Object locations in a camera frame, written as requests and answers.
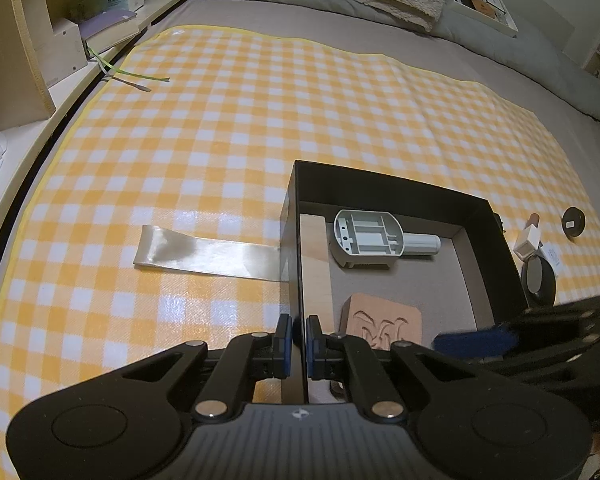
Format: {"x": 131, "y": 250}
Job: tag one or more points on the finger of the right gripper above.
{"x": 476, "y": 344}

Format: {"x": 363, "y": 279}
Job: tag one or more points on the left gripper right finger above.
{"x": 360, "y": 370}

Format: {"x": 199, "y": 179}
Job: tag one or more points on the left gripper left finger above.
{"x": 231, "y": 374}

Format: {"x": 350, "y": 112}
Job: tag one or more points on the brown carved wooden block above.
{"x": 380, "y": 321}

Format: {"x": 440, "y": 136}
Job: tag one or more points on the black oval case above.
{"x": 538, "y": 282}

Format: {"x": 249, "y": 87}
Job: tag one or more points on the white small box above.
{"x": 551, "y": 253}

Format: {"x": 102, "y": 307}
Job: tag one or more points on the grey plastic housing part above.
{"x": 375, "y": 238}

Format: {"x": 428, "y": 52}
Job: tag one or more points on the black cardboard box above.
{"x": 471, "y": 284}

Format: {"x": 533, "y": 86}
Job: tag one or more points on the wooden divider board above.
{"x": 316, "y": 281}

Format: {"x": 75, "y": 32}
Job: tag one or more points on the black round puck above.
{"x": 573, "y": 222}

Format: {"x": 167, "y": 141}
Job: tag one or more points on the grey duvet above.
{"x": 529, "y": 53}

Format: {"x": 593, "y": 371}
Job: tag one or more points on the yellow checkered mat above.
{"x": 209, "y": 152}

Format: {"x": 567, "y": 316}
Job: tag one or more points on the white tray with items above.
{"x": 489, "y": 12}

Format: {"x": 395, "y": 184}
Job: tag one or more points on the purple notebook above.
{"x": 106, "y": 30}

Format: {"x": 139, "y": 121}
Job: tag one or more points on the wooden file holder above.
{"x": 39, "y": 47}

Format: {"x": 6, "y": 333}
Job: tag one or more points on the tissue box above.
{"x": 82, "y": 10}

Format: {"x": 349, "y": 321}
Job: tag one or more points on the wooden shelf unit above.
{"x": 21, "y": 146}

